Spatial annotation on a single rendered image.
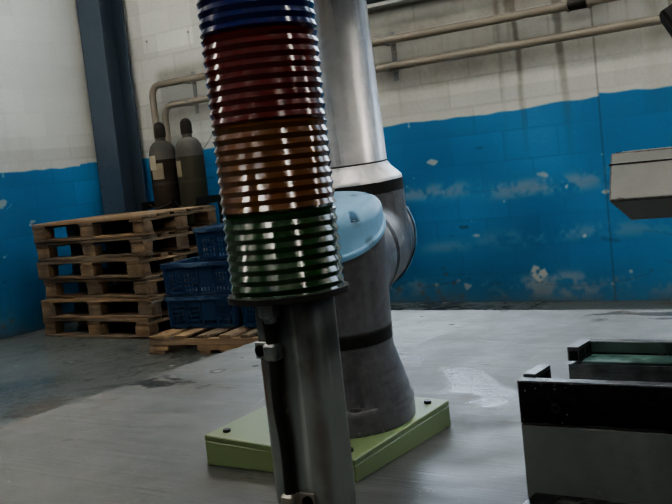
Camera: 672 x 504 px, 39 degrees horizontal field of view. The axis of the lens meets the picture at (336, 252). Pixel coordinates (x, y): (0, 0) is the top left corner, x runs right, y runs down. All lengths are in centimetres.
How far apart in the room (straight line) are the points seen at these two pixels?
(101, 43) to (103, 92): 42
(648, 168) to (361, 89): 33
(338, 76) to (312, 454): 64
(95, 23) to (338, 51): 772
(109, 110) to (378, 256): 773
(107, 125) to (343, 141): 763
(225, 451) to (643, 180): 49
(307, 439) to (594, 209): 610
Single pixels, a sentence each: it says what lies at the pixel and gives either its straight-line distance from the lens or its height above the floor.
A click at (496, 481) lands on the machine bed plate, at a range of 89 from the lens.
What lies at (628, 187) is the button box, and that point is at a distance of 96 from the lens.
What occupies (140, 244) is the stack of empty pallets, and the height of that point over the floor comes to 68.
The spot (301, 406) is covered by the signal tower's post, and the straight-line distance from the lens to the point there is 50.
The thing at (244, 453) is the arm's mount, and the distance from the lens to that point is 99.
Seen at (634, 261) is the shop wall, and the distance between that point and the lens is 653.
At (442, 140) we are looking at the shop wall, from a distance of 699.
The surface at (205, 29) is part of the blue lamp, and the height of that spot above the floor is 117.
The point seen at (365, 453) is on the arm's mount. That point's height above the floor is 82.
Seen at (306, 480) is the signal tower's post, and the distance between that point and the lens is 51.
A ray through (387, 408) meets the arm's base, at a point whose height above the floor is 85.
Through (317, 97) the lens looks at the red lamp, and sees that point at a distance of 49.
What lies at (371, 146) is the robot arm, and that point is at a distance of 108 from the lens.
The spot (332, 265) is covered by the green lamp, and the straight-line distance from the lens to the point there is 48.
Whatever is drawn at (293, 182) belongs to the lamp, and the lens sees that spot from 47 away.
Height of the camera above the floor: 110
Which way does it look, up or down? 5 degrees down
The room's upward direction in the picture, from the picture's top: 6 degrees counter-clockwise
